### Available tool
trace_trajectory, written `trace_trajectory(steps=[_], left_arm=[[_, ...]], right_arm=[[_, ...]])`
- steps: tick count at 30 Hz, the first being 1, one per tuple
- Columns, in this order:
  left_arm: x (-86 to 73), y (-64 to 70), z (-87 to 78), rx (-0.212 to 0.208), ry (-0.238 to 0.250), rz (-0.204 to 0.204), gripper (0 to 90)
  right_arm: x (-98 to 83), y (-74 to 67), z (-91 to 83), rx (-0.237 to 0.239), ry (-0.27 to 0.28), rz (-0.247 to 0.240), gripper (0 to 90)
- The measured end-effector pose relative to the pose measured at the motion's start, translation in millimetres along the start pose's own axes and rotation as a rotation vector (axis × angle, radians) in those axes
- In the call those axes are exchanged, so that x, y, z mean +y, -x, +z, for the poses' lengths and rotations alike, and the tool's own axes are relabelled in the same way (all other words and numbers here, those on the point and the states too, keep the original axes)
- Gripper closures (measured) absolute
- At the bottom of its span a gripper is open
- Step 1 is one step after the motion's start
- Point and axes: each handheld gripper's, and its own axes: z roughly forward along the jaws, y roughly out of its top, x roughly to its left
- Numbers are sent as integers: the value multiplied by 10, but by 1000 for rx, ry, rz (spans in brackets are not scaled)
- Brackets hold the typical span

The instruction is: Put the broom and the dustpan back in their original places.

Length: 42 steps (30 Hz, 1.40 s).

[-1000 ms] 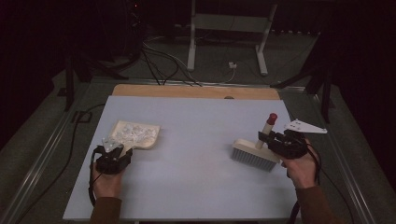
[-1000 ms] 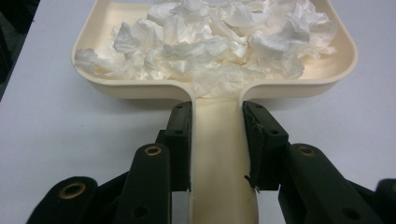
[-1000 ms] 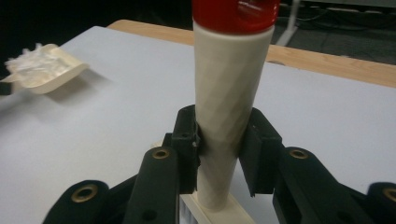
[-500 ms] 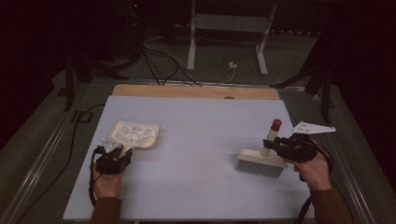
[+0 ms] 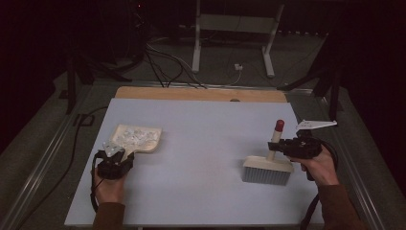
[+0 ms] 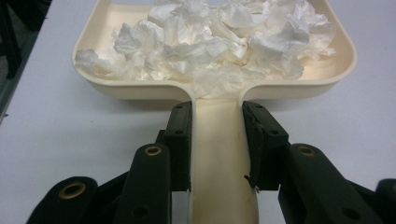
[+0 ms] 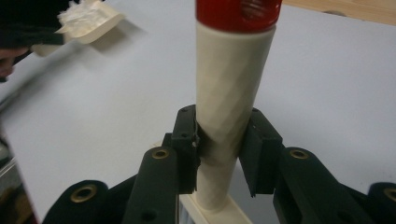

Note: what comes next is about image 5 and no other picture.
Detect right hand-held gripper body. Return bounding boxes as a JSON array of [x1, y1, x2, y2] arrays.
[[282, 120, 338, 160]]

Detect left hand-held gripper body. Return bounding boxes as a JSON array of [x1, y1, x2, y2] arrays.
[[96, 142, 135, 180]]

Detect cream brush with red-tipped handle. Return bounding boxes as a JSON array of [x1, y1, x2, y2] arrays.
[[241, 119, 295, 187]]

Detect pile of white paper scraps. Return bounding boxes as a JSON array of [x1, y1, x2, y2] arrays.
[[116, 126, 159, 147]]

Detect cream dustpan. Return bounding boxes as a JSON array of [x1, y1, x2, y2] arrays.
[[109, 124, 163, 161]]

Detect person's left hand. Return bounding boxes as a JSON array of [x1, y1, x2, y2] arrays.
[[92, 169, 132, 204]]

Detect person's right hand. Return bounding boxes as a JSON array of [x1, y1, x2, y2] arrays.
[[291, 148, 340, 188]]

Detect black tripod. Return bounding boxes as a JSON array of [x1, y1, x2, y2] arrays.
[[277, 34, 344, 127], [65, 54, 133, 115]]

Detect white work board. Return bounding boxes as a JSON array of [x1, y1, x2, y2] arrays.
[[64, 98, 335, 228]]

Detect wooden table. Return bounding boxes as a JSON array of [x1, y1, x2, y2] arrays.
[[114, 85, 287, 104]]

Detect white metal stand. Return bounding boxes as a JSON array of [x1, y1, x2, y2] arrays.
[[191, 0, 285, 80]]

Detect left hand-held gripper cable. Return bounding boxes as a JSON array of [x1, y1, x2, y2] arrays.
[[90, 150, 105, 214]]

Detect hand-held gripper cable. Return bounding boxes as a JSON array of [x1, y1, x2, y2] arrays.
[[300, 139, 340, 230], [90, 150, 105, 214]]

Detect long black cable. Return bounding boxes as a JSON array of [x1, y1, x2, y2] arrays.
[[15, 105, 109, 230]]

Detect right hand-held gripper cable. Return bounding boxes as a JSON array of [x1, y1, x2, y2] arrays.
[[300, 139, 340, 230]]

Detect metal floor rail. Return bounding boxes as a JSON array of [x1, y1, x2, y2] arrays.
[[0, 84, 94, 230], [319, 95, 389, 230]]

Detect white cable with plug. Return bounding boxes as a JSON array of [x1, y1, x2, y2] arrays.
[[223, 62, 245, 87]]

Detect black floor cables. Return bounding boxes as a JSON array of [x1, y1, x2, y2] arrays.
[[145, 47, 209, 89]]

